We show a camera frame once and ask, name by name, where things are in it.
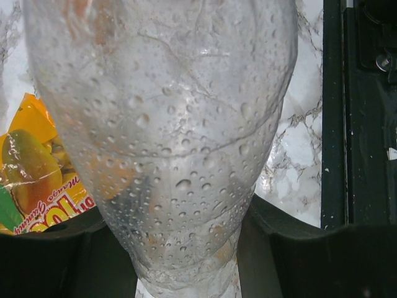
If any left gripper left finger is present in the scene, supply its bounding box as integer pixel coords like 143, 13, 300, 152
1, 214, 137, 297

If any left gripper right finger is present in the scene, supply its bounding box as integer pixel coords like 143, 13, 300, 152
237, 196, 396, 297

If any clear plastic bottle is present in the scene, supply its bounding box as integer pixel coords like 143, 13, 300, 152
22, 1, 298, 297

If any orange mango gummy bag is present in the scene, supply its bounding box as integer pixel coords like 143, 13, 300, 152
1, 93, 95, 235

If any black base frame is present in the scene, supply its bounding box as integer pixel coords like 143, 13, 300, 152
321, 1, 396, 230

